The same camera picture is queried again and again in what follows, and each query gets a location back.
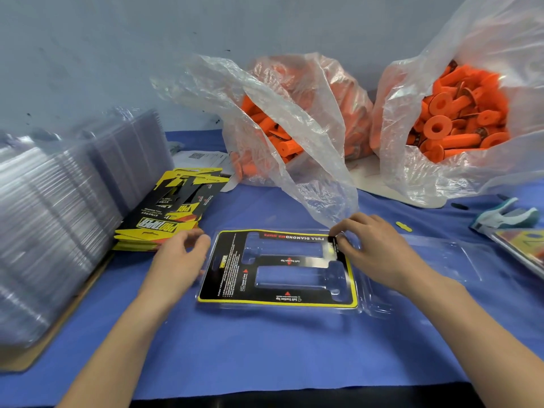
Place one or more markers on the sealed yellow card package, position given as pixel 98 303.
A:
pixel 523 250

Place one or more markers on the stack of clear blister shells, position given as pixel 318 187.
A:
pixel 59 216

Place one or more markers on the large clear plastic bag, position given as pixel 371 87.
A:
pixel 501 29

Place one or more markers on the person's left hand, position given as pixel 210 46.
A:
pixel 174 267

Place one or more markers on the person's right hand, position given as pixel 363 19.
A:
pixel 382 250

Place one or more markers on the person's left forearm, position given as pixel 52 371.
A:
pixel 115 361

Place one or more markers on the stack of yellow black cards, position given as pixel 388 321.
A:
pixel 166 212

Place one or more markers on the teal hand stapler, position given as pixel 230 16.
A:
pixel 501 216

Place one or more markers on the yellow black backing card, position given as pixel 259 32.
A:
pixel 280 289

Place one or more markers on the small yellow scrap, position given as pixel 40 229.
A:
pixel 404 226

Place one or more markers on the person's right forearm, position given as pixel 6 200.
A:
pixel 489 344

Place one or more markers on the white printed paper sheet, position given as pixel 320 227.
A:
pixel 200 161

